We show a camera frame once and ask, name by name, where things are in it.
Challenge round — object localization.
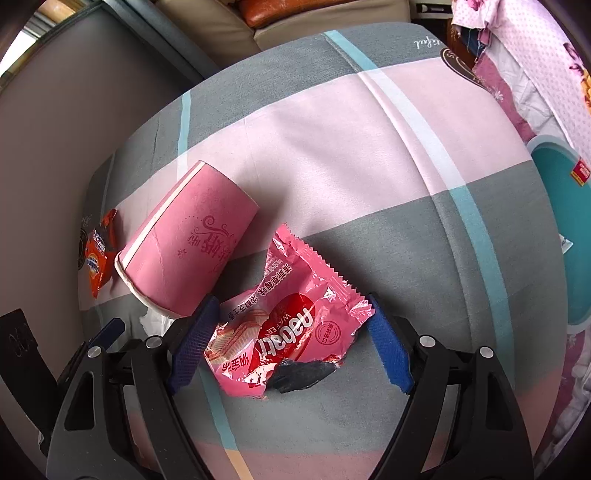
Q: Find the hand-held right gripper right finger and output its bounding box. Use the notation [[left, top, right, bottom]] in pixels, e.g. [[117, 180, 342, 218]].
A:
[[367, 294, 536, 480]]

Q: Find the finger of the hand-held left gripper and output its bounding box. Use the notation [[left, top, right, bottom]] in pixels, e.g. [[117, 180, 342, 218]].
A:
[[87, 318, 126, 348]]

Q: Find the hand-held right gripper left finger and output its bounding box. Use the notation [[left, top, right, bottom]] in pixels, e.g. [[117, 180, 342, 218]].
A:
[[46, 295, 221, 480]]

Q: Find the pink wafer wrapper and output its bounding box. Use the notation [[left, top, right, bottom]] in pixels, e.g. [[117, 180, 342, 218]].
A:
[[204, 223, 376, 400]]

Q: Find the teal plastic bin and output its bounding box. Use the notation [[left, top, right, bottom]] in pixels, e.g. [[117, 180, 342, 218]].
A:
[[526, 135, 591, 335]]

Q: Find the white crumpled paper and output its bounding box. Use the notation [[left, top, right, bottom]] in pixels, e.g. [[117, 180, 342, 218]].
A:
[[137, 305, 178, 337]]

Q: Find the orange snack packet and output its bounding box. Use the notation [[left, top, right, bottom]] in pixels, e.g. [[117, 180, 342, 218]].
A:
[[85, 209, 120, 298]]

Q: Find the pink paper cup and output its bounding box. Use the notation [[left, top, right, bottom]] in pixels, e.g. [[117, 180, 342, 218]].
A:
[[115, 160, 259, 319]]

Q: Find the pink frilled sheet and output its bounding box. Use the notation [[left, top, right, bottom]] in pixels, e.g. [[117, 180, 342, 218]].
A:
[[531, 323, 591, 472]]

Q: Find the striped tablecloth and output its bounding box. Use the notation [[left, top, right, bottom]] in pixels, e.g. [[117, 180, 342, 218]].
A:
[[76, 22, 571, 480]]

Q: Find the window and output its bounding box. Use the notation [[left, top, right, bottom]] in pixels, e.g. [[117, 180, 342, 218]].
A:
[[0, 0, 93, 79]]

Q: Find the beige sofa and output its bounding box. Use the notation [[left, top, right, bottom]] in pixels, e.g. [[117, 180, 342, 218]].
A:
[[154, 0, 411, 52]]

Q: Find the floral blanket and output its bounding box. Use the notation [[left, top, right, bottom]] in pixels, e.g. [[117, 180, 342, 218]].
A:
[[450, 0, 591, 153]]

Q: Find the orange leather seat cushion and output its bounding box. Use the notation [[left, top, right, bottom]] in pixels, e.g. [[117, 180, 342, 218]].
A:
[[240, 0, 365, 27]]

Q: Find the dark metal frame bar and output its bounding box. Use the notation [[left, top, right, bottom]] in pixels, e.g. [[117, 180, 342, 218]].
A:
[[83, 0, 220, 84]]

